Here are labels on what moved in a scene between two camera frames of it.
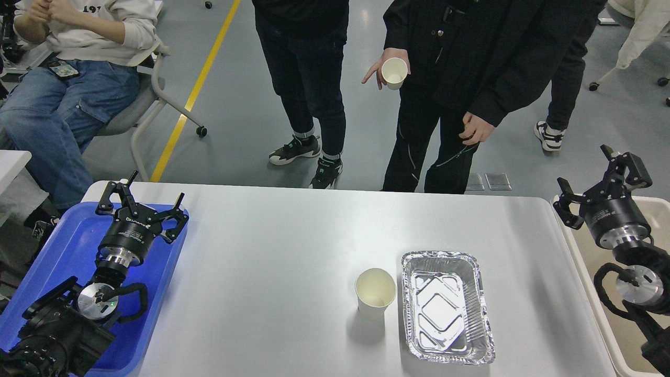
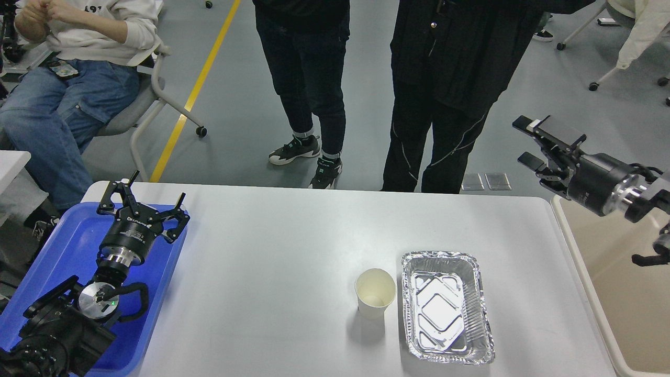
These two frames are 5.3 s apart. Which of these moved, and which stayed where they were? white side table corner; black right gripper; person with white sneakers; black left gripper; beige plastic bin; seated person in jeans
Moved: black right gripper; person with white sneakers
Stayed: beige plastic bin; black left gripper; white side table corner; seated person in jeans
